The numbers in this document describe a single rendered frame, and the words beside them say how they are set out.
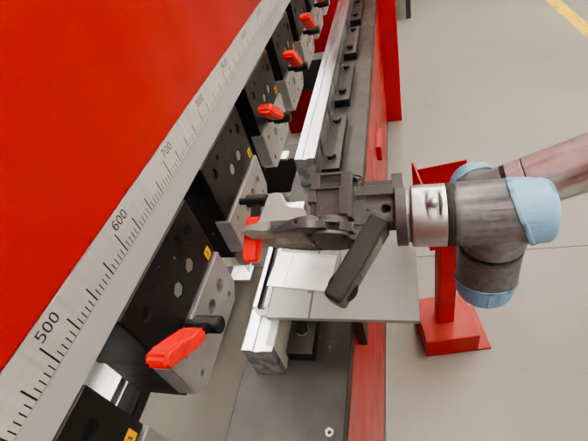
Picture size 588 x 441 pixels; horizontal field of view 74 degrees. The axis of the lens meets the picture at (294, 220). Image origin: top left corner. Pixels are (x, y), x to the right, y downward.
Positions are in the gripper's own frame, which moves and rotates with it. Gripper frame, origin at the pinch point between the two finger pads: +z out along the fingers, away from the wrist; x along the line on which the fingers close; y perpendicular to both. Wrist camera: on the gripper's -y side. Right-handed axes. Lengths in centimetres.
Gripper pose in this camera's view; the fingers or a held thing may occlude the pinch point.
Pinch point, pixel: (253, 238)
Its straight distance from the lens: 52.5
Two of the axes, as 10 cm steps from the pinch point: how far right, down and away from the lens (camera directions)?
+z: -9.6, 0.5, 2.9
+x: -2.9, -3.6, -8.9
